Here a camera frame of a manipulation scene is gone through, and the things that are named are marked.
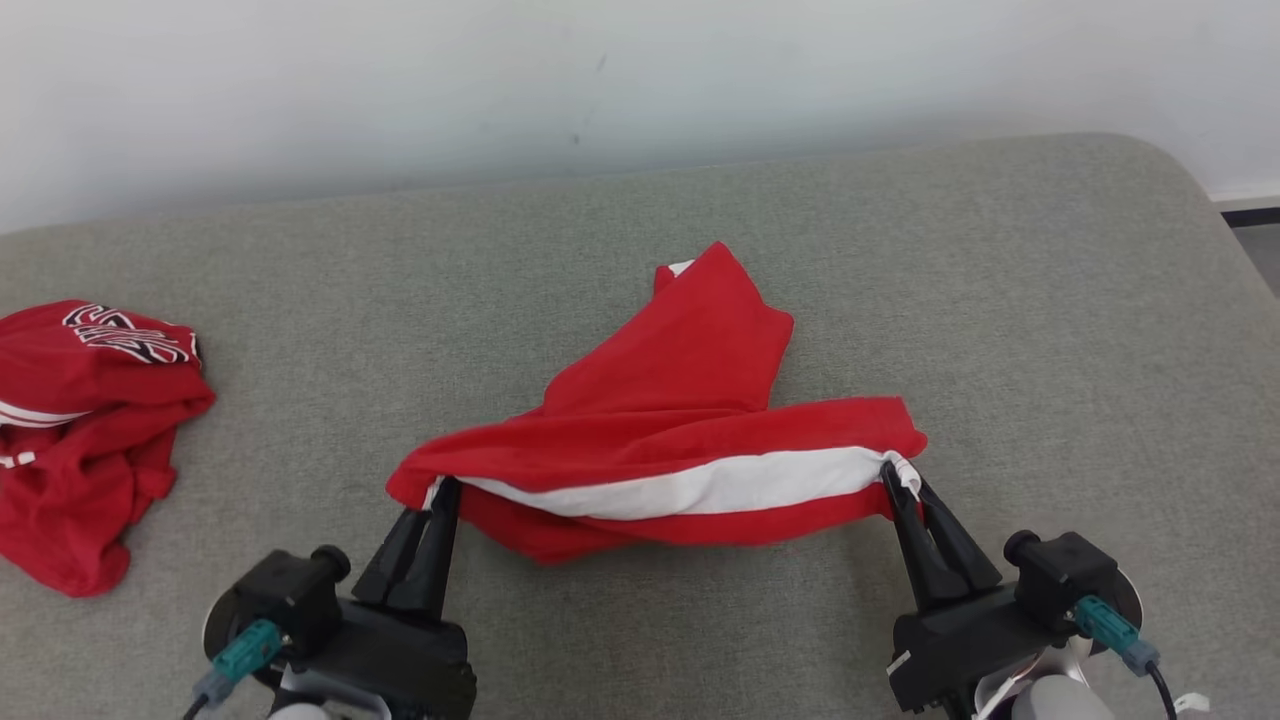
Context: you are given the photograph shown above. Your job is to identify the teal plug camera cable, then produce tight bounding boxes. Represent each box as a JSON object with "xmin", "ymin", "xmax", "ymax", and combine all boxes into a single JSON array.
[
  {"xmin": 1072, "ymin": 594, "xmax": 1183, "ymax": 720},
  {"xmin": 180, "ymin": 617, "xmax": 287, "ymax": 720}
]

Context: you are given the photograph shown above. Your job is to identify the teal plug left camera cable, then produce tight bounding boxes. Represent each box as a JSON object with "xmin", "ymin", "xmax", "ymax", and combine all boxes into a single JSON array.
[{"xmin": 180, "ymin": 617, "xmax": 287, "ymax": 720}]

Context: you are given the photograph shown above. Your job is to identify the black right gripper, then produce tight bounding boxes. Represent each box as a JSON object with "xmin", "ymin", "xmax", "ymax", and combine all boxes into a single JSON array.
[{"xmin": 879, "ymin": 461, "xmax": 1073, "ymax": 714}]

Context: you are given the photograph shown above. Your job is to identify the teal plug right camera cable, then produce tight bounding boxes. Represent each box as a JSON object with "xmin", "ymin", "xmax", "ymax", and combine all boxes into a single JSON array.
[{"xmin": 1072, "ymin": 594, "xmax": 1183, "ymax": 720}]

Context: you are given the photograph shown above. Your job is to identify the grey fabric sofa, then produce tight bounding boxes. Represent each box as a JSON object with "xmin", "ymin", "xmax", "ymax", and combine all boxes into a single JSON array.
[{"xmin": 0, "ymin": 132, "xmax": 1280, "ymax": 720}]

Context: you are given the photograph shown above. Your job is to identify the red shorts with white stripe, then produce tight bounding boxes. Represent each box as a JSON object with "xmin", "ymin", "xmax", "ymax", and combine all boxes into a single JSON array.
[{"xmin": 385, "ymin": 241, "xmax": 929, "ymax": 567}]

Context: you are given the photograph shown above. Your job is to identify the red jersey with black lettering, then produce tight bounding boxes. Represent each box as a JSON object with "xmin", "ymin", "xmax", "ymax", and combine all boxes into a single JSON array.
[{"xmin": 0, "ymin": 299, "xmax": 218, "ymax": 599}]

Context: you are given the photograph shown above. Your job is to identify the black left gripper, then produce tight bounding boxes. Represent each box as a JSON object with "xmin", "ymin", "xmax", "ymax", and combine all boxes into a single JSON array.
[{"xmin": 270, "ymin": 477, "xmax": 479, "ymax": 720}]

